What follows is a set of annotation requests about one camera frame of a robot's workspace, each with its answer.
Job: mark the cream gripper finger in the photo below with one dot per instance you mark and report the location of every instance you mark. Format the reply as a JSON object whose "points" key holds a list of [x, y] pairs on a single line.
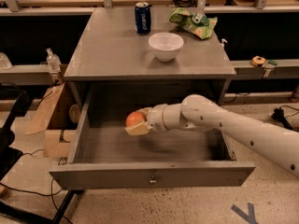
{"points": [[145, 110], [140, 128]]}

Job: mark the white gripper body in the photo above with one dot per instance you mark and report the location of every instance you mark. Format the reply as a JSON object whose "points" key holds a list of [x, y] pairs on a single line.
{"points": [[156, 118]]}

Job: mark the orange fruit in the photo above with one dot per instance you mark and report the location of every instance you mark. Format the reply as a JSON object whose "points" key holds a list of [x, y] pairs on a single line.
{"points": [[134, 117]]}

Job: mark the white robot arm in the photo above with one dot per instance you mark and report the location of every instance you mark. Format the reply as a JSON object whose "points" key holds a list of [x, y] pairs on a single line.
{"points": [[197, 113]]}

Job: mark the grey open top drawer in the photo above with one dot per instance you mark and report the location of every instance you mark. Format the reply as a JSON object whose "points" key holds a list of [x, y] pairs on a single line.
{"points": [[104, 156]]}

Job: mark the brass drawer knob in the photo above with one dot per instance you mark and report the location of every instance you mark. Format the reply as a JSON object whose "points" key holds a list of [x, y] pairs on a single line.
{"points": [[152, 181]]}

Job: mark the white ceramic bowl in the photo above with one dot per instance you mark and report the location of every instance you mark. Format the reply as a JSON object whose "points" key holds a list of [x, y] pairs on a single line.
{"points": [[165, 46]]}

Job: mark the grey wooden cabinet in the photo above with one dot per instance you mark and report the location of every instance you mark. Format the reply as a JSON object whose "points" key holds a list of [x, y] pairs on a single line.
{"points": [[111, 49]]}

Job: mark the open cardboard box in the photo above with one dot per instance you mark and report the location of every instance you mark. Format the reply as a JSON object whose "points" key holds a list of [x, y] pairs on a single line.
{"points": [[57, 116]]}

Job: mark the small white pump bottle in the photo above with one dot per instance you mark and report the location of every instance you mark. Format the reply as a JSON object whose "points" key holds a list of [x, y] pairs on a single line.
{"points": [[223, 42]]}

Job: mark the green chip bag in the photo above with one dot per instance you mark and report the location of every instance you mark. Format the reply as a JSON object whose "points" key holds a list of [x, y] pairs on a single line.
{"points": [[195, 23]]}

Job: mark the blue Pepsi can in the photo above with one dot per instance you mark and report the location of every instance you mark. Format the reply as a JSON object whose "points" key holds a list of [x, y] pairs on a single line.
{"points": [[142, 18]]}

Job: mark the clear plastic bottle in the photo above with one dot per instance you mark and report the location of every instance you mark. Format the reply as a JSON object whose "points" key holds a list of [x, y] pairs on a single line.
{"points": [[53, 60]]}

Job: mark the black chair frame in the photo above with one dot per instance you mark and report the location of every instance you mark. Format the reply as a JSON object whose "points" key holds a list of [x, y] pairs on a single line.
{"points": [[9, 157]]}

